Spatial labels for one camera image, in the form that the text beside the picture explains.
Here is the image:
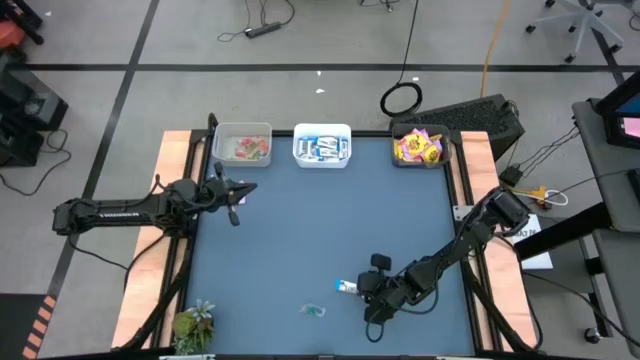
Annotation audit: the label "black perforated computer tower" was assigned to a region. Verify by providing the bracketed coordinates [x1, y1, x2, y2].
[389, 93, 526, 156]

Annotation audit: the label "white plastic bin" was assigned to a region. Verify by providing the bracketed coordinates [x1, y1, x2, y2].
[292, 122, 353, 170]

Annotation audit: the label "white paper sheet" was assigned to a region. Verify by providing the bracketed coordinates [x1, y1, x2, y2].
[508, 213, 555, 271]

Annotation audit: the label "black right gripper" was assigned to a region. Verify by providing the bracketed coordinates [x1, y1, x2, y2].
[356, 253, 412, 326]

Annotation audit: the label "black orange-striped floor mat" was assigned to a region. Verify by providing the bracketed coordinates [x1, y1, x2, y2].
[0, 293, 58, 360]

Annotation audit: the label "black coiled cable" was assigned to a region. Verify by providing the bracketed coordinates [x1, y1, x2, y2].
[379, 0, 424, 119]

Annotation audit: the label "orange object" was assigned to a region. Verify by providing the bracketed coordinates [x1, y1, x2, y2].
[0, 19, 26, 51]

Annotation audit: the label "black power adapter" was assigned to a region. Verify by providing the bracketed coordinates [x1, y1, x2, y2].
[499, 165, 524, 188]

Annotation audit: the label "grey desk black legs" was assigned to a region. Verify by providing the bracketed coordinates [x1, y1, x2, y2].
[513, 99, 640, 359]

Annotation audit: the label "teal candy clear wrapper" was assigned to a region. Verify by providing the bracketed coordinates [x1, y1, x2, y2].
[298, 302, 327, 319]

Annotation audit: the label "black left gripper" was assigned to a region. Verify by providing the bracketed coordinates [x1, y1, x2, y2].
[202, 160, 258, 227]

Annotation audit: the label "dark clear plastic bin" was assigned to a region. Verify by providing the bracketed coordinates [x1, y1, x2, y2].
[390, 123, 453, 170]

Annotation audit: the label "black monitor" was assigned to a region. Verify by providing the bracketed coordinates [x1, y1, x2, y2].
[592, 69, 640, 150]

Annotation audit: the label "white cable yellow plug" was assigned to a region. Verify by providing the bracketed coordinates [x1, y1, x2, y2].
[514, 184, 570, 211]

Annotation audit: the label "black equipment case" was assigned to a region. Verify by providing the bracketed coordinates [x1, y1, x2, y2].
[0, 49, 70, 169]

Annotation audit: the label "grey plastic bin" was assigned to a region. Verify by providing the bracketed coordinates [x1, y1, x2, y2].
[211, 121, 274, 168]

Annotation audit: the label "grey office chair base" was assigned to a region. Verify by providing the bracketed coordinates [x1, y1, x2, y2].
[524, 0, 626, 65]

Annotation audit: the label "yellow hanging cable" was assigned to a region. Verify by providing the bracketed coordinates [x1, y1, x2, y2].
[479, 0, 512, 99]

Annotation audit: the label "black power strip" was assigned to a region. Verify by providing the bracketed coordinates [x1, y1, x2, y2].
[244, 20, 282, 40]

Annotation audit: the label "wooden side board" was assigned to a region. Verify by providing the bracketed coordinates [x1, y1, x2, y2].
[459, 130, 540, 351]
[110, 130, 194, 350]

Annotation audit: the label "green succulent plant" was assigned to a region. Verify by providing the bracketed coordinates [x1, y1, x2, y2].
[171, 298, 217, 356]

